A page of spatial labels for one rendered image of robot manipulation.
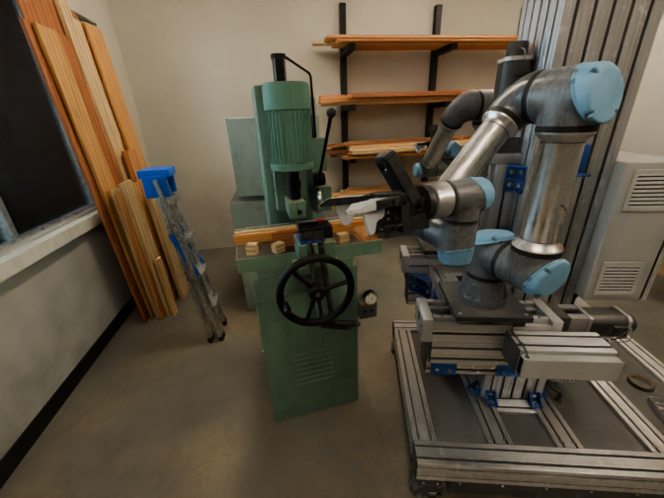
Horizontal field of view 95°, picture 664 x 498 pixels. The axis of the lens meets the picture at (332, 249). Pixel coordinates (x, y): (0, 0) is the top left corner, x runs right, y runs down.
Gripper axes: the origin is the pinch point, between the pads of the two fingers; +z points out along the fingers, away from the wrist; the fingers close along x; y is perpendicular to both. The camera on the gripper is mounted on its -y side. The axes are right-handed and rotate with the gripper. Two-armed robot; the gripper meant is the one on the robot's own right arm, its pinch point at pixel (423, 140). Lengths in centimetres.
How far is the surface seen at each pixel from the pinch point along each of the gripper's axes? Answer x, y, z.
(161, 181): -152, -7, 0
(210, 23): -121, -118, 176
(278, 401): -113, 96, -71
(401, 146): 37, 20, 131
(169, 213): -154, 11, -1
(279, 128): -83, -23, -60
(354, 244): -64, 26, -67
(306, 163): -76, -9, -60
